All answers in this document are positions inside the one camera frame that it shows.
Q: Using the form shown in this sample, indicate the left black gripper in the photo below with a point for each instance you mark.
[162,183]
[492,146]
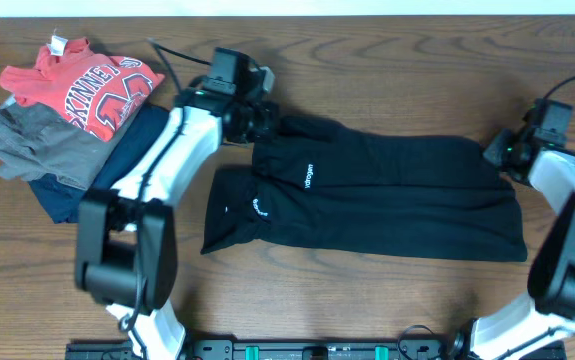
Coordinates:
[264,131]

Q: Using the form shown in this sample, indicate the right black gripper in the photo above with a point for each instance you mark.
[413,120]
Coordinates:
[492,153]

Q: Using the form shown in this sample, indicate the black polo shirt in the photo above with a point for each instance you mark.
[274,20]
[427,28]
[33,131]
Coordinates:
[318,184]

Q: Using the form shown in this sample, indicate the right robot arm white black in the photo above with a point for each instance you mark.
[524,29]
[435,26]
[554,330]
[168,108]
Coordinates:
[545,313]

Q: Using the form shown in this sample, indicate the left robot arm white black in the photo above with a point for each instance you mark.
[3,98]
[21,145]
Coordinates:
[126,253]

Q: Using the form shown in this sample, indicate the red printed t-shirt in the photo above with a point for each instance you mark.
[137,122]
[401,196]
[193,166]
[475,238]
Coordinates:
[91,91]

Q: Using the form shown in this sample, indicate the navy blue folded shirt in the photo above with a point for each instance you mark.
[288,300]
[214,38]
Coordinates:
[61,202]

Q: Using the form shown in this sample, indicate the grey folded shirt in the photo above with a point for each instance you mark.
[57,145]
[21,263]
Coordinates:
[35,141]

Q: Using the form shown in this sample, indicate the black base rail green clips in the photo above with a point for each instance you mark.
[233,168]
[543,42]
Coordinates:
[414,347]

